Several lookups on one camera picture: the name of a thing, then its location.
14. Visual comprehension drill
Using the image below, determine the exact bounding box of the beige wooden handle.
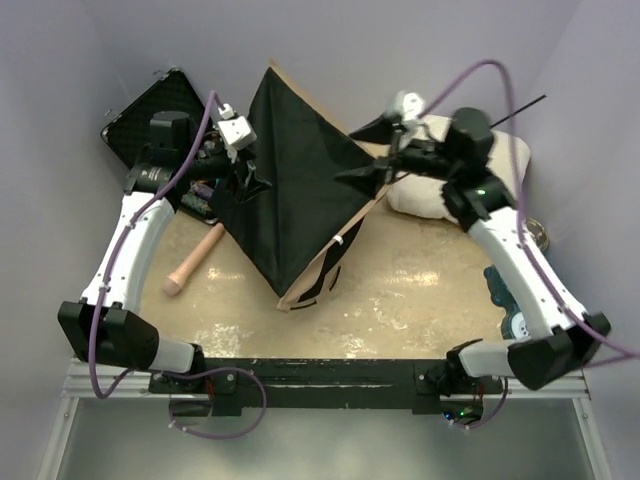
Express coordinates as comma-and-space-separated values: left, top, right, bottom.
162, 223, 225, 297

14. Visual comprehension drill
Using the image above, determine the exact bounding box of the black tent pole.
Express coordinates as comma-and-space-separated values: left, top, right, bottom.
491, 94, 547, 129

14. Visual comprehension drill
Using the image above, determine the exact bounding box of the beige fabric pet tent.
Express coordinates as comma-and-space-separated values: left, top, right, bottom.
212, 64, 387, 311

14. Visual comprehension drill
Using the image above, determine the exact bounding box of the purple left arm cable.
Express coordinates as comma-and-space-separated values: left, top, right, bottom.
87, 89, 224, 400

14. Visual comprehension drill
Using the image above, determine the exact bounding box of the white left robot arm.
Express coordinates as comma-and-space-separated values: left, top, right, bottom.
58, 111, 210, 399

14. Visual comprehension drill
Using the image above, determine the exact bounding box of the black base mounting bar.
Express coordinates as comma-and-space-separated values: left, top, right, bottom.
149, 358, 503, 416

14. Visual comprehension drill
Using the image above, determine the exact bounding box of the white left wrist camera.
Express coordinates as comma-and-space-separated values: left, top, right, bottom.
217, 103, 257, 150

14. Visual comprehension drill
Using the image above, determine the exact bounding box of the clear glass bowl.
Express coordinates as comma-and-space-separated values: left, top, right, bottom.
526, 217, 550, 252

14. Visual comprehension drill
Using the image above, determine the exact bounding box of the white fluffy pillow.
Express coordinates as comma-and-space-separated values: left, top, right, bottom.
386, 130, 532, 224

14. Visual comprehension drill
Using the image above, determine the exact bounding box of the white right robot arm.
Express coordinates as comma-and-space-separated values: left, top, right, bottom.
336, 107, 611, 393

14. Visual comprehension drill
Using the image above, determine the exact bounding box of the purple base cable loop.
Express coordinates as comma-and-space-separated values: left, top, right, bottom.
168, 367, 271, 441

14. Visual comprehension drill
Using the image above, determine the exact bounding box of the aluminium frame rail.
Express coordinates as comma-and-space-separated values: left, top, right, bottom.
38, 359, 611, 479

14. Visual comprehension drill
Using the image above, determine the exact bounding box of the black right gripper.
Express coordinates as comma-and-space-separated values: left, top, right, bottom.
336, 112, 460, 200

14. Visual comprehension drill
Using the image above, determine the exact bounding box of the black poker chip case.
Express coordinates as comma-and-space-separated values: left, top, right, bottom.
101, 68, 226, 224

